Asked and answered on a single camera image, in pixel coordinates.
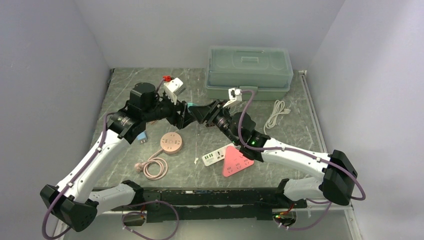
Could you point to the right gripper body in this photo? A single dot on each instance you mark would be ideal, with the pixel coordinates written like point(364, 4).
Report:
point(219, 117)

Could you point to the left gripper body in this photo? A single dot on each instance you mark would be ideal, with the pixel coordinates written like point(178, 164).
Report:
point(166, 109)

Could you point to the teal charger cube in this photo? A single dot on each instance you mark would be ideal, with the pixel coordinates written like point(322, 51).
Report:
point(190, 104)

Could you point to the round pink socket hub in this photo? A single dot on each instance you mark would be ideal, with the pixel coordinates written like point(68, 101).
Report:
point(171, 142)

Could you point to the white power strip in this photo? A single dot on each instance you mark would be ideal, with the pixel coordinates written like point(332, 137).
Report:
point(216, 155)

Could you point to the pink triangular socket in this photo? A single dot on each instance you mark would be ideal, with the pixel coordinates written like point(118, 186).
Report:
point(234, 162)

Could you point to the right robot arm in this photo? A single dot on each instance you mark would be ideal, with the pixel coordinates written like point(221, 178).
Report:
point(331, 175)

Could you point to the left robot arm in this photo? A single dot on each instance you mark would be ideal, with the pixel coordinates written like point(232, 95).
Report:
point(73, 200)

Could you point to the blue charger cube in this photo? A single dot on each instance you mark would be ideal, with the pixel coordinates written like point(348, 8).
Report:
point(142, 137)

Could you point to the green plastic storage box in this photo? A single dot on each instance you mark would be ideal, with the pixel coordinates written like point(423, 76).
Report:
point(265, 70)

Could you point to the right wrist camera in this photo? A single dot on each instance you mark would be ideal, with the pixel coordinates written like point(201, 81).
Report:
point(235, 97)

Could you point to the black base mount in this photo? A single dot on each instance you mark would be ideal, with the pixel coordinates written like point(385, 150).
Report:
point(260, 203)

